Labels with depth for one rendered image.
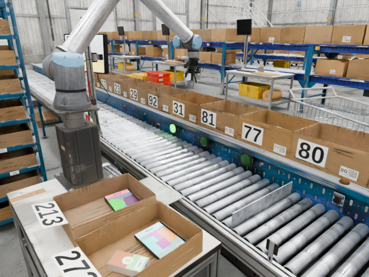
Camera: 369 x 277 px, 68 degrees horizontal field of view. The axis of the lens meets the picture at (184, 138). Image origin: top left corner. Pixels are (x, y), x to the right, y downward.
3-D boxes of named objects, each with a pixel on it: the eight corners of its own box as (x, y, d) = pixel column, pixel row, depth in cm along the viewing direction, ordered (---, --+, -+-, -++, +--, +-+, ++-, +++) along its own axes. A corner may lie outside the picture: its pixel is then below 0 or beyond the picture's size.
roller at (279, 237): (250, 255, 111) (251, 245, 109) (316, 208, 141) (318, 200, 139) (260, 262, 108) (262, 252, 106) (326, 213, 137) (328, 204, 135)
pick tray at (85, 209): (55, 215, 128) (51, 197, 124) (129, 188, 150) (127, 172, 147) (75, 250, 107) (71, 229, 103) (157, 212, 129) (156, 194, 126)
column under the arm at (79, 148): (70, 194, 145) (60, 135, 133) (54, 176, 163) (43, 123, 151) (114, 178, 161) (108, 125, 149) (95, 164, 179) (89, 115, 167)
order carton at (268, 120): (236, 140, 183) (238, 115, 177) (263, 131, 200) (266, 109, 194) (289, 160, 153) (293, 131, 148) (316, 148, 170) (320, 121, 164)
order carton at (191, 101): (169, 115, 241) (169, 95, 235) (195, 110, 257) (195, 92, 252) (198, 126, 211) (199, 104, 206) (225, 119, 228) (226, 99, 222)
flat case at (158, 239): (162, 265, 98) (162, 261, 97) (134, 237, 111) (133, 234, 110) (190, 246, 106) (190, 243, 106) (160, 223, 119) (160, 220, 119)
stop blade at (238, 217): (230, 230, 123) (231, 212, 120) (289, 195, 149) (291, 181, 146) (231, 230, 122) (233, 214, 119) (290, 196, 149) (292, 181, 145)
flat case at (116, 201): (118, 218, 123) (118, 215, 122) (104, 199, 137) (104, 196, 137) (145, 208, 130) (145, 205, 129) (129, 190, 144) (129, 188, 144)
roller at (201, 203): (190, 209, 140) (190, 201, 138) (255, 179, 170) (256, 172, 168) (196, 214, 136) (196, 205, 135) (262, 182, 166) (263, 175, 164)
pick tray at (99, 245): (76, 262, 101) (72, 240, 98) (158, 217, 126) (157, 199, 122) (115, 316, 82) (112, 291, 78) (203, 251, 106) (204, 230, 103)
